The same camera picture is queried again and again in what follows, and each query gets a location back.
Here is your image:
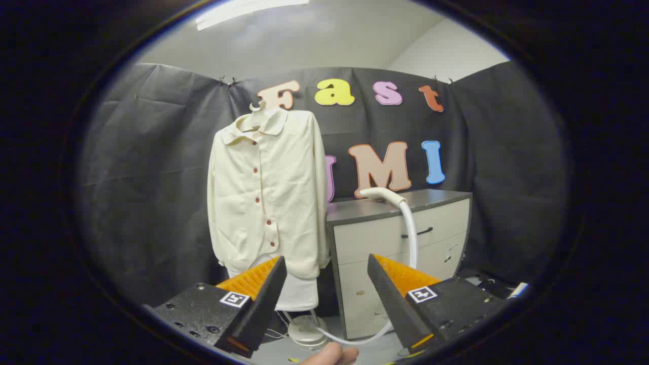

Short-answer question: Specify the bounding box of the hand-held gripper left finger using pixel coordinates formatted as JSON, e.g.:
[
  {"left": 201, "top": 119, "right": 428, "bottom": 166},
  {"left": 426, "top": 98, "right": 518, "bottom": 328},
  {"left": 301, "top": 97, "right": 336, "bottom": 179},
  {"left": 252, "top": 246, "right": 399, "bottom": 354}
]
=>
[{"left": 152, "top": 256, "right": 287, "bottom": 358}]

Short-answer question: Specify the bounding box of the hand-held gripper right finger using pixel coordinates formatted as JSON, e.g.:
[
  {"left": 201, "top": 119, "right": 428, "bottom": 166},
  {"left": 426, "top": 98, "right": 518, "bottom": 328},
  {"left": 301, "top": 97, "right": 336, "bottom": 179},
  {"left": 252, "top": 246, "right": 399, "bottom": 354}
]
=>
[{"left": 367, "top": 253, "right": 508, "bottom": 355}]

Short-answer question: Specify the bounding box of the white garment steamer base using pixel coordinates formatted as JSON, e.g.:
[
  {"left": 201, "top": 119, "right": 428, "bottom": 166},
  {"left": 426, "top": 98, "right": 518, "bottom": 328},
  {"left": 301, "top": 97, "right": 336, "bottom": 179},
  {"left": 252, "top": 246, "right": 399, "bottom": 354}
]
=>
[{"left": 287, "top": 314, "right": 330, "bottom": 350}]

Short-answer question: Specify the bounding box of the white garment steamer hose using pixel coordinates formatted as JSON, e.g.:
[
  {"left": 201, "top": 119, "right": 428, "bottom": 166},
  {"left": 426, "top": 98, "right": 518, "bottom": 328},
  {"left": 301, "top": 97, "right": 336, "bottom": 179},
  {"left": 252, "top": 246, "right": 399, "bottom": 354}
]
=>
[{"left": 314, "top": 199, "right": 419, "bottom": 346}]

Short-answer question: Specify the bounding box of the cream button shirt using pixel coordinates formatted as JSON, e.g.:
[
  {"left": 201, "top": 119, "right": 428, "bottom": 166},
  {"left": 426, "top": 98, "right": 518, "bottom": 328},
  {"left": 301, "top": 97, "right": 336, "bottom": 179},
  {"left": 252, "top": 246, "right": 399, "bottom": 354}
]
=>
[{"left": 207, "top": 107, "right": 330, "bottom": 280}]

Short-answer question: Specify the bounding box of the white plastic clothes hanger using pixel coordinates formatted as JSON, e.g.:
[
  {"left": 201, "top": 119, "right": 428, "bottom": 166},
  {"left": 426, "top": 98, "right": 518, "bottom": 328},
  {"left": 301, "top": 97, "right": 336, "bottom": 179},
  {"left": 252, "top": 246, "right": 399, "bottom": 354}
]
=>
[{"left": 238, "top": 100, "right": 277, "bottom": 133}]

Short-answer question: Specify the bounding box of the white ironing board panel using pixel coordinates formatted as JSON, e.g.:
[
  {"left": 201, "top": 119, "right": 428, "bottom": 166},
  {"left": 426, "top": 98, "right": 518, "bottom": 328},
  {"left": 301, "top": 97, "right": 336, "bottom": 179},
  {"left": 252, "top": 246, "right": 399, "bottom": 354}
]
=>
[{"left": 227, "top": 253, "right": 320, "bottom": 312}]

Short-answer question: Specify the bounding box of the grey and white cabinet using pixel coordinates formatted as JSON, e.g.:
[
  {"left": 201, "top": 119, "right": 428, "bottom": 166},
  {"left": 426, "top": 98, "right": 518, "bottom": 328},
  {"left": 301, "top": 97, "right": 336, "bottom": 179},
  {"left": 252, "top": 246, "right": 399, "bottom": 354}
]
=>
[{"left": 327, "top": 189, "right": 473, "bottom": 341}]

